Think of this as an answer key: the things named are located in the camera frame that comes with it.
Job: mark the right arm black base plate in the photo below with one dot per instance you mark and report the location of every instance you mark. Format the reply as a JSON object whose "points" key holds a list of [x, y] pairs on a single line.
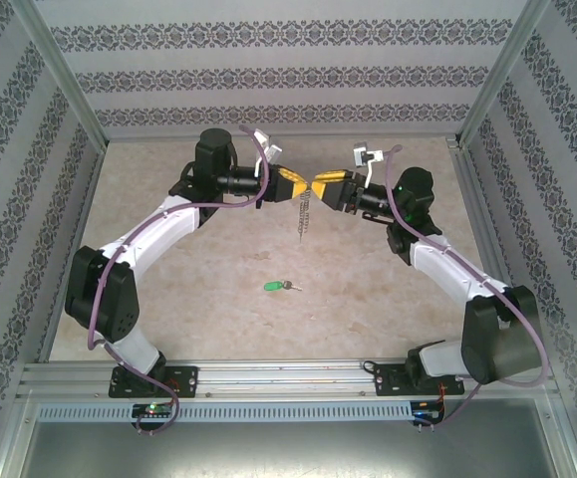
{"points": [[387, 381]]}

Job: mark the right aluminium corner post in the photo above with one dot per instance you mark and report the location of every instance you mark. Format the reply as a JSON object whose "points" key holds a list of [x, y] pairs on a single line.
{"points": [[504, 70]]}

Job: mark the aluminium corner post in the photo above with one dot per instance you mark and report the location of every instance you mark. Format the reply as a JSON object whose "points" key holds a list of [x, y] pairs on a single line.
{"points": [[504, 70], [59, 70]]}

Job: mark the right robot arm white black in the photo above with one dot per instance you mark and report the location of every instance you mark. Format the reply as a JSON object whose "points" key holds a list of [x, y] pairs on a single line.
{"points": [[447, 269]]}

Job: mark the aluminium mounting rail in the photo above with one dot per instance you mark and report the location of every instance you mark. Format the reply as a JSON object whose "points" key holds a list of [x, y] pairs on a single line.
{"points": [[278, 376]]}

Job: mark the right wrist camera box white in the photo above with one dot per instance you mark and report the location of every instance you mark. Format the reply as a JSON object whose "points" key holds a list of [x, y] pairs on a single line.
{"points": [[365, 154]]}

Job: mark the key with green tag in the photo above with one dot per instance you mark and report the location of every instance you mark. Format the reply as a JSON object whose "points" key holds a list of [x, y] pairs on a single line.
{"points": [[271, 286]]}

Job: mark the left aluminium side rail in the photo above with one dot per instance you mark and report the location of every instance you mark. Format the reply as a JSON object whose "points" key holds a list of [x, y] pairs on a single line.
{"points": [[76, 239]]}

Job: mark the right aluminium side rail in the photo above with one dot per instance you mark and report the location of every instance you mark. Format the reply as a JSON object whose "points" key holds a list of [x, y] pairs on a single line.
{"points": [[487, 219]]}

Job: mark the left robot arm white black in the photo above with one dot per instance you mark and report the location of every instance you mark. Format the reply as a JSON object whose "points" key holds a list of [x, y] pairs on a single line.
{"points": [[168, 226]]}

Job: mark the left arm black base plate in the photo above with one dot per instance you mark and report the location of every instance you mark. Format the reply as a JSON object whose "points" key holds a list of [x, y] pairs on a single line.
{"points": [[183, 381]]}

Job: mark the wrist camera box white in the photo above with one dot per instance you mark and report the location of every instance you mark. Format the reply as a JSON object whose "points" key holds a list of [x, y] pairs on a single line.
{"points": [[270, 152], [365, 154]]}

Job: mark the grey metal sheet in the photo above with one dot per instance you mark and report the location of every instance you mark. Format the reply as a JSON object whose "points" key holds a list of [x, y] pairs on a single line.
{"points": [[288, 448]]}

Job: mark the aluminium side rail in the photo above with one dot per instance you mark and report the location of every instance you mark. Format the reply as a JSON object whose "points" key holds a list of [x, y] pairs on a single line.
{"points": [[76, 239], [487, 219]]}

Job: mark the left aluminium corner post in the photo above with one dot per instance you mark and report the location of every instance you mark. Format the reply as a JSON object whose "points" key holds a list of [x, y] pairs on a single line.
{"points": [[59, 70]]}

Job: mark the circuit board with blue light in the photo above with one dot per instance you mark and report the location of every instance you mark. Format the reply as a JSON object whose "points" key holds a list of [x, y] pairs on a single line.
{"points": [[427, 410]]}

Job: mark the aluminium back rail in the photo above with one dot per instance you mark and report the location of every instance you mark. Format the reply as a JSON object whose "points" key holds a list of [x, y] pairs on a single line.
{"points": [[168, 138]]}

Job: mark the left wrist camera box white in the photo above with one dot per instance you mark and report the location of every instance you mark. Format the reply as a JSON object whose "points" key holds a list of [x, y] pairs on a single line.
{"points": [[270, 152]]}

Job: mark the circuit board with green light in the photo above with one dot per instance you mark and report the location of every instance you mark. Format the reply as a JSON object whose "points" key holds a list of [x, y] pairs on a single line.
{"points": [[153, 409]]}

